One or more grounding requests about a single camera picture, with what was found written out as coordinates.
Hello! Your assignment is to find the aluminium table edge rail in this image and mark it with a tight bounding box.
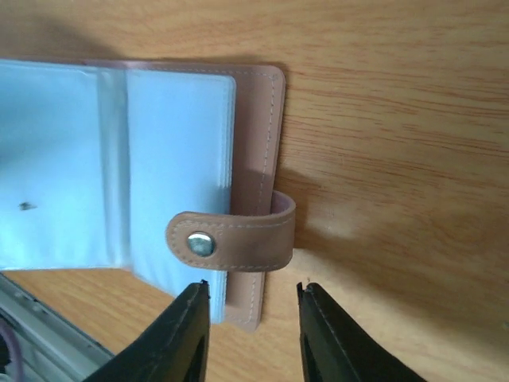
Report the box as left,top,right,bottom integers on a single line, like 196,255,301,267
1,275,115,381

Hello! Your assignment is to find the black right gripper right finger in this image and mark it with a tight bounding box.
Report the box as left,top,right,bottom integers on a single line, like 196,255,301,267
297,283,424,382

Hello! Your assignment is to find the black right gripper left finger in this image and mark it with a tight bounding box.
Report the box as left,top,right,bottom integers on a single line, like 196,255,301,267
86,280,210,382

